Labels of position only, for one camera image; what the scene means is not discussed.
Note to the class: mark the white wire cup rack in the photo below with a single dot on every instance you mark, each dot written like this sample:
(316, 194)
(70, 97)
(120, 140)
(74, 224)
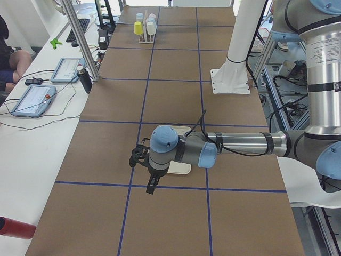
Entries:
(145, 38)

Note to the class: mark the cream serving tray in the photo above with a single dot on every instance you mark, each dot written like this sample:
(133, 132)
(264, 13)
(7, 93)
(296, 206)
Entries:
(175, 166)

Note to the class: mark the green plastic clamp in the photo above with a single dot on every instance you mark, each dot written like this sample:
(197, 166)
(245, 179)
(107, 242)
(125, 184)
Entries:
(55, 42)

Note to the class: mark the yellow plastic cup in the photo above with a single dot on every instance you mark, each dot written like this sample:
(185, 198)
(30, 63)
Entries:
(138, 28)

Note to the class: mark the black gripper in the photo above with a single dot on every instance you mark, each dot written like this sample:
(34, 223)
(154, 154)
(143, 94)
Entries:
(157, 173)

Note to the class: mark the upper teach pendant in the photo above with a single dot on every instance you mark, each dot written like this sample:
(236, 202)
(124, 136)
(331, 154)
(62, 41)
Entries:
(66, 70)

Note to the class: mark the aluminium frame post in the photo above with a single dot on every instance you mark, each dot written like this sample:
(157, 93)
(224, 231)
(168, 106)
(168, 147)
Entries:
(80, 37)

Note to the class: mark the black computer mouse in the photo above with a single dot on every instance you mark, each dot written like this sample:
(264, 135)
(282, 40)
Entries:
(74, 43)

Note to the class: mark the lower teach pendant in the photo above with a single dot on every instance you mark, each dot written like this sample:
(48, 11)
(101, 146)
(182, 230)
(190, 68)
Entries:
(35, 101)

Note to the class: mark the teach pendant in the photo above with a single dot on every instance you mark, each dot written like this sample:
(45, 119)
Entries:
(35, 101)
(66, 70)

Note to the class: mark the black power adapter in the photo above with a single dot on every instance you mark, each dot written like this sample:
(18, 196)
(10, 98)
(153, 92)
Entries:
(33, 81)

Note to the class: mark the black water bottle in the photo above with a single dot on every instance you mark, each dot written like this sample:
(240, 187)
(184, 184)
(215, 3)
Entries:
(84, 78)

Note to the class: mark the person in black hoodie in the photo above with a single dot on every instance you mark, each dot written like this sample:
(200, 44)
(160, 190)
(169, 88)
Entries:
(13, 63)

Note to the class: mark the pale green plastic cup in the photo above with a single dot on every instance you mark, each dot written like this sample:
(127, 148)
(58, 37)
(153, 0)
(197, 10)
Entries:
(151, 28)

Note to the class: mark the black computer box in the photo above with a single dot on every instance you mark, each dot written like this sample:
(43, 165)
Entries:
(103, 39)

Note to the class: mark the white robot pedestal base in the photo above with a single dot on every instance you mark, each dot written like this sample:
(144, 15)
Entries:
(232, 76)

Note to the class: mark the red bottle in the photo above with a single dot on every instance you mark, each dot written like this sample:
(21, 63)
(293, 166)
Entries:
(17, 229)

